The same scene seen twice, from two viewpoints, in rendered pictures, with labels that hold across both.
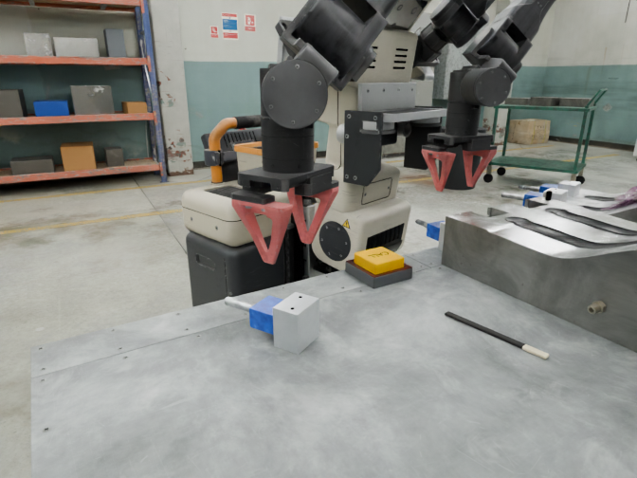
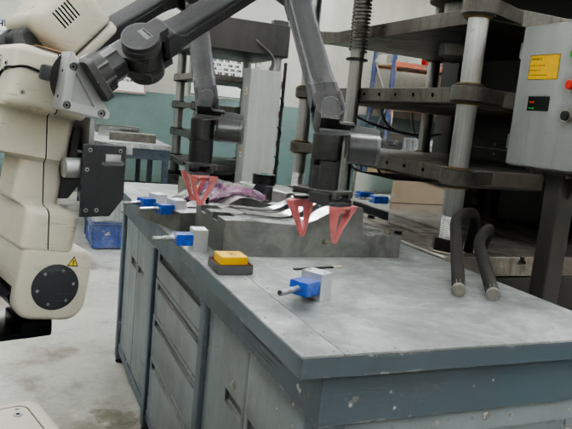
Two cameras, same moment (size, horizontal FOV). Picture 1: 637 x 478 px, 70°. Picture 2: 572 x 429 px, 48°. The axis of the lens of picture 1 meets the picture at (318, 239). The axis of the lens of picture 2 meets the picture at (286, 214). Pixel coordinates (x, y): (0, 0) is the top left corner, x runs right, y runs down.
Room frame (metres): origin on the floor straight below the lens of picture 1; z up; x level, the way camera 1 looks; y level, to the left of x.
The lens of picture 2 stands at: (0.41, 1.25, 1.14)
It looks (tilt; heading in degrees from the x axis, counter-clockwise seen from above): 9 degrees down; 277
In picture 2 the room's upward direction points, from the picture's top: 6 degrees clockwise
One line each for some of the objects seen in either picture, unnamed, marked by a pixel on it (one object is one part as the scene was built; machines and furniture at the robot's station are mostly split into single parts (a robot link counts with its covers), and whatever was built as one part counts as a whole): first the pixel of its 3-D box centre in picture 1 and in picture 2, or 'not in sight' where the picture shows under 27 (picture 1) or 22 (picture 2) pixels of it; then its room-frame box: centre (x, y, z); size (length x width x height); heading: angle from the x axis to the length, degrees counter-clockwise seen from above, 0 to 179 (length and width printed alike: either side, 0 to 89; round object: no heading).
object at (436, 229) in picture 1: (438, 229); (179, 238); (0.86, -0.24, 0.83); 0.13 x 0.05 x 0.05; 29
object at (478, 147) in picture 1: (467, 162); (196, 182); (0.84, -0.28, 0.96); 0.07 x 0.07 x 0.09; 28
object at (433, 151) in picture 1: (446, 164); (200, 185); (0.81, -0.23, 0.96); 0.07 x 0.07 x 0.09; 28
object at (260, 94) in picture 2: not in sight; (225, 122); (1.98, -5.27, 1.03); 1.54 x 0.94 x 2.06; 118
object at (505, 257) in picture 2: not in sight; (431, 225); (0.15, -1.42, 0.76); 1.30 x 0.84 x 0.07; 121
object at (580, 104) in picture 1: (541, 137); not in sight; (4.96, -2.41, 0.50); 0.98 x 0.55 x 1.01; 53
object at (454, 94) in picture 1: (467, 86); (204, 128); (0.82, -0.26, 1.10); 0.07 x 0.06 x 0.07; 7
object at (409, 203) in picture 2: not in sight; (425, 200); (0.19, -1.34, 0.87); 0.50 x 0.27 x 0.17; 31
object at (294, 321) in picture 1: (265, 312); (301, 287); (0.52, 0.07, 0.83); 0.13 x 0.05 x 0.05; 59
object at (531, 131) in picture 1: (528, 131); not in sight; (8.36, -3.80, 0.20); 0.63 x 0.44 x 0.40; 118
